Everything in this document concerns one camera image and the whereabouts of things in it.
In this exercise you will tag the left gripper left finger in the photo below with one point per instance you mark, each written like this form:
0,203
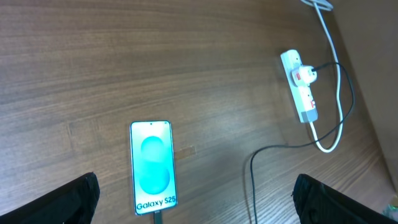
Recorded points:
74,202

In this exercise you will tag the white power strip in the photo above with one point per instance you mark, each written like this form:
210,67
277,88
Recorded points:
302,95

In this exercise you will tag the Galaxy S25 smartphone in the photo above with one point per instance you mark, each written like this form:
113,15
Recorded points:
153,166

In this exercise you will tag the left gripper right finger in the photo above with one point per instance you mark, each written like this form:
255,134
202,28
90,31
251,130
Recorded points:
317,203

